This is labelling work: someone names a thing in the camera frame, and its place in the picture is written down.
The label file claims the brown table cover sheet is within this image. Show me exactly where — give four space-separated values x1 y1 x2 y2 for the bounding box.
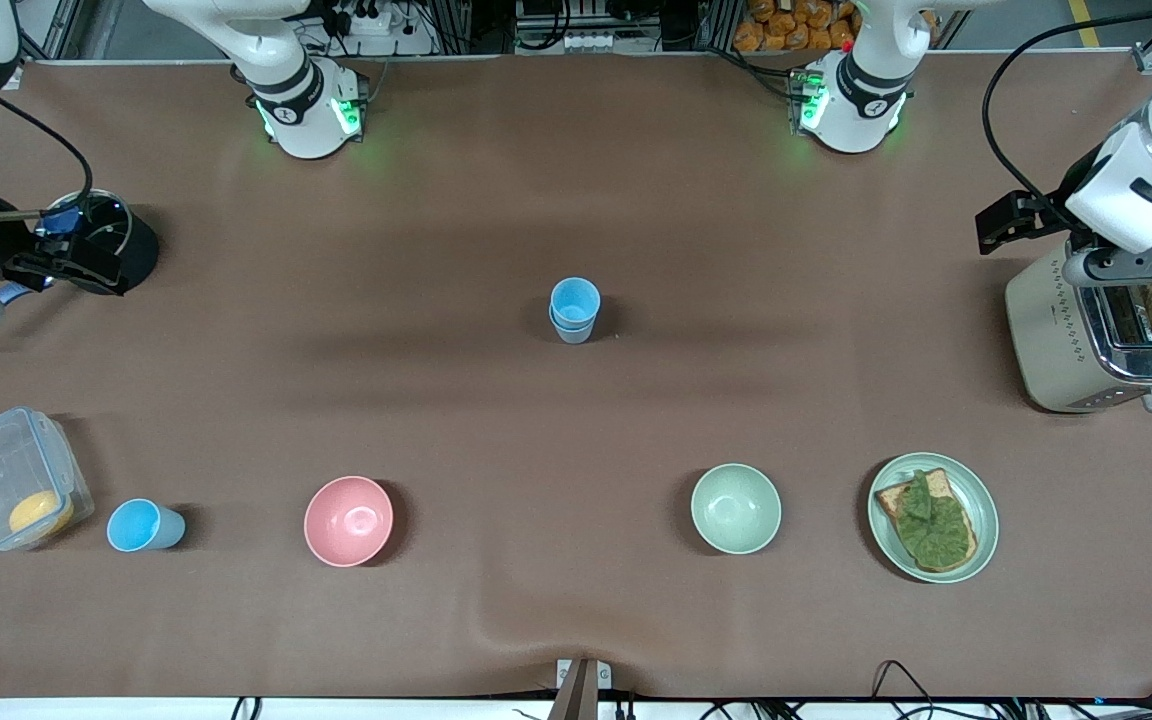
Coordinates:
0 52 1152 701

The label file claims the blue plastic cup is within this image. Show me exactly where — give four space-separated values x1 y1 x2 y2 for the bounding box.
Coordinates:
549 305 598 346
106 498 187 553
549 277 602 331

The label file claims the grey camera mount pole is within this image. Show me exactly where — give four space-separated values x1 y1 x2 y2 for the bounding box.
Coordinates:
546 657 614 720

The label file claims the small white socket strip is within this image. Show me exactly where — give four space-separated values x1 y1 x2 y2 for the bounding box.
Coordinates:
561 30 652 54

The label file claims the small green lettuce leaf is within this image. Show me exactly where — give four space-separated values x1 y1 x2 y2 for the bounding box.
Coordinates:
899 470 937 523

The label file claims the pale green round plate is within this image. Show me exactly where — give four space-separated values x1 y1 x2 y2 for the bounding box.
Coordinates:
867 452 1000 585

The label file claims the yellow round food piece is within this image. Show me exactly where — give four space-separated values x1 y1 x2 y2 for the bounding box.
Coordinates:
8 489 76 538

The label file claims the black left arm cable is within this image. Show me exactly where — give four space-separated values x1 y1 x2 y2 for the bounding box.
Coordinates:
982 12 1152 236

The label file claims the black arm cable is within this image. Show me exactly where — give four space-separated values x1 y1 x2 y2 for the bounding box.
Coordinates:
0 95 95 201
982 12 1152 236

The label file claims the pink bowl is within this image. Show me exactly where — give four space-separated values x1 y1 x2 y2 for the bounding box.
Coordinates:
303 475 395 568

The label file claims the pale green bowl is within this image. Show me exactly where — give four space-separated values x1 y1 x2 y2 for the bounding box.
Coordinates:
690 462 783 556

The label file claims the white power strip with plugs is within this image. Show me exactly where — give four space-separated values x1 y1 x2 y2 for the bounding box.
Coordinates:
334 0 439 58

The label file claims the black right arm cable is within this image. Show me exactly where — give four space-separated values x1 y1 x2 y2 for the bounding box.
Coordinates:
0 95 95 201

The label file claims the large green lettuce leaf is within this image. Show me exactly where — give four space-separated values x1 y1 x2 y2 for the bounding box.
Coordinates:
896 493 973 568

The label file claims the black looped cable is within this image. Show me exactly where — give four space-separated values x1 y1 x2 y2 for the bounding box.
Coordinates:
871 659 937 720

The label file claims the black round holder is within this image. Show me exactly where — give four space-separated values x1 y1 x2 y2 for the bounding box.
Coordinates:
41 190 160 297

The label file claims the bag of orange rolls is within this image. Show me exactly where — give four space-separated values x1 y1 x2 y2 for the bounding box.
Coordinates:
732 0 859 54

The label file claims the cream and chrome toaster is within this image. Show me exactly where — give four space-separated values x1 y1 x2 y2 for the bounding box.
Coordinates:
1004 245 1152 415

